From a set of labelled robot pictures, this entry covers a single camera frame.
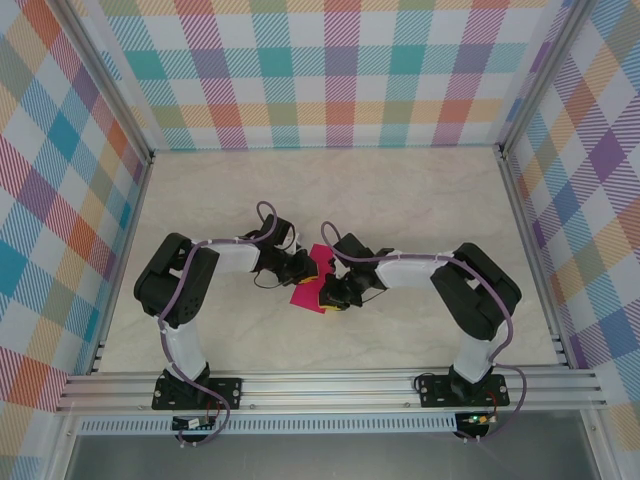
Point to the aluminium corner post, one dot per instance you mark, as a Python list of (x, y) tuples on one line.
[(545, 75), (110, 85)]

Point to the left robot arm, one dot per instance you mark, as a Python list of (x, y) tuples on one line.
[(180, 295)]

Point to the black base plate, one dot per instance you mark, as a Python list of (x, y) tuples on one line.
[(495, 390), (227, 392)]

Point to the aluminium side rail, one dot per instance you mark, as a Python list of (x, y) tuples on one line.
[(532, 260), (125, 260)]

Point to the small circuit board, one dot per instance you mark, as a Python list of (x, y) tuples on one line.
[(192, 424)]

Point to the circuit board with green light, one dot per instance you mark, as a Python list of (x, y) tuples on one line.
[(475, 419)]

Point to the aluminium front rail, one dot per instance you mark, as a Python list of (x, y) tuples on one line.
[(325, 390)]

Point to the pink paper sheet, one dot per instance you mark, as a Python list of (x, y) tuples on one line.
[(307, 295)]

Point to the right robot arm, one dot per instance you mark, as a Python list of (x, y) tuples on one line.
[(475, 290)]

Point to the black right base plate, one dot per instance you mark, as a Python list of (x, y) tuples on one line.
[(495, 390)]

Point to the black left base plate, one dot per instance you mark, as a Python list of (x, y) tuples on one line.
[(227, 392)]

